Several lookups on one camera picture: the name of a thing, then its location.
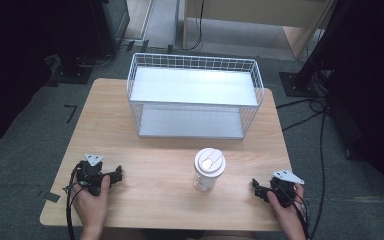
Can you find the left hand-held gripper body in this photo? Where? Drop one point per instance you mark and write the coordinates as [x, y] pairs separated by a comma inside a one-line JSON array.
[[91, 170]]

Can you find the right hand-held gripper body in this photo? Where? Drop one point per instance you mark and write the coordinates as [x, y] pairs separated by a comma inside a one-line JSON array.
[[284, 186]]

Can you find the person's right hand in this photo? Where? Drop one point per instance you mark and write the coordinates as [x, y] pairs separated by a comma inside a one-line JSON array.
[[288, 213]]

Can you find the person's left hand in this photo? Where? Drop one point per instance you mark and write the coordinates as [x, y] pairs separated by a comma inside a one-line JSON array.
[[91, 205]]

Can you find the clear cup with white lid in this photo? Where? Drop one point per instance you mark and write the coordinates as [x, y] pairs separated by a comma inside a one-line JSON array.
[[208, 170]]

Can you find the dark curtain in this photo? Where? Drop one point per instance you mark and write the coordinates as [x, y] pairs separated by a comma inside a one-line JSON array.
[[370, 83], [10, 66]]

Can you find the black cabinet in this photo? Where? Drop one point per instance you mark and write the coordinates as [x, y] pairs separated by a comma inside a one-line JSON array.
[[111, 23]]

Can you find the light wooden desk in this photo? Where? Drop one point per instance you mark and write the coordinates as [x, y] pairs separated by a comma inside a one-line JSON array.
[[263, 13]]

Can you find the black stand base plate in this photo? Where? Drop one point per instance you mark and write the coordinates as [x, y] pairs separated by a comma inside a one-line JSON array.
[[295, 85]]

